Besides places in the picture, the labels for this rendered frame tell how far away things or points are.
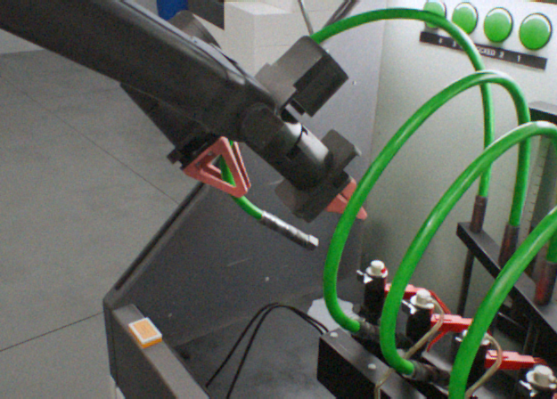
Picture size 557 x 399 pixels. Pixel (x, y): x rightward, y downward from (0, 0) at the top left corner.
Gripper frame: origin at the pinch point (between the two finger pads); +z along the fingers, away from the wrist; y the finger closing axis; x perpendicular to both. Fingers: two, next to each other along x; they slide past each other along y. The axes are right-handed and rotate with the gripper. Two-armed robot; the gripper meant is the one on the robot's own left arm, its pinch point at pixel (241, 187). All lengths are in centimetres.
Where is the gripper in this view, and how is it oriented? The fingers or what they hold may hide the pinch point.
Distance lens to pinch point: 78.9
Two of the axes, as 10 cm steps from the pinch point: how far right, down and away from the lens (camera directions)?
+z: 6.6, 7.4, 1.1
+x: -7.5, 6.3, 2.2
